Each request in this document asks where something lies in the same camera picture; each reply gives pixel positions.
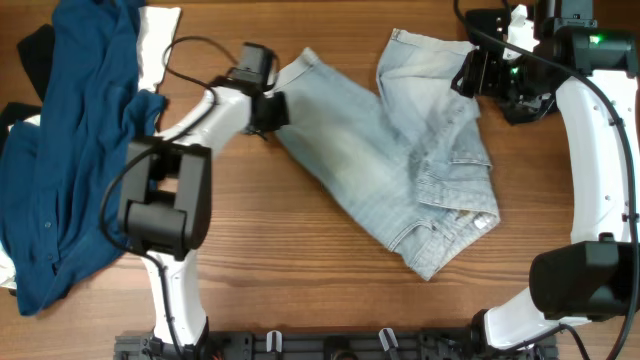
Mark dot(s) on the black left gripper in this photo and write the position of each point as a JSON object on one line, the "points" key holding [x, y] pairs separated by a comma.
{"points": [[281, 114]]}

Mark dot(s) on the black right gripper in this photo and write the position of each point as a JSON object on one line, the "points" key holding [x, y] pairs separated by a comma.
{"points": [[476, 73]]}

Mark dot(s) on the light blue denim shorts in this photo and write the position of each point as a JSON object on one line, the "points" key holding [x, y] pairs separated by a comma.
{"points": [[406, 161]]}

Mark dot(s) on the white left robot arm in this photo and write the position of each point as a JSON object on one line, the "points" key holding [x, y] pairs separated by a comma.
{"points": [[166, 206]]}

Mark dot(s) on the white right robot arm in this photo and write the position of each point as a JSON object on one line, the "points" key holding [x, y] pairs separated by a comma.
{"points": [[591, 76]]}

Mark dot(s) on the white cloth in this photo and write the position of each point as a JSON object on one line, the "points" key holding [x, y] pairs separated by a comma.
{"points": [[157, 30]]}

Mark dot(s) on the blue shirt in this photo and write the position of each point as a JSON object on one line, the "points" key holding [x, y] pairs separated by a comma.
{"points": [[57, 177]]}

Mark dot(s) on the black garment at left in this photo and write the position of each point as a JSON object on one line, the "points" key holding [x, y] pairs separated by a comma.
{"points": [[36, 56]]}

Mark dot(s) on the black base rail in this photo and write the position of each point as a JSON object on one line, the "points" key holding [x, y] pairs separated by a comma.
{"points": [[428, 344]]}

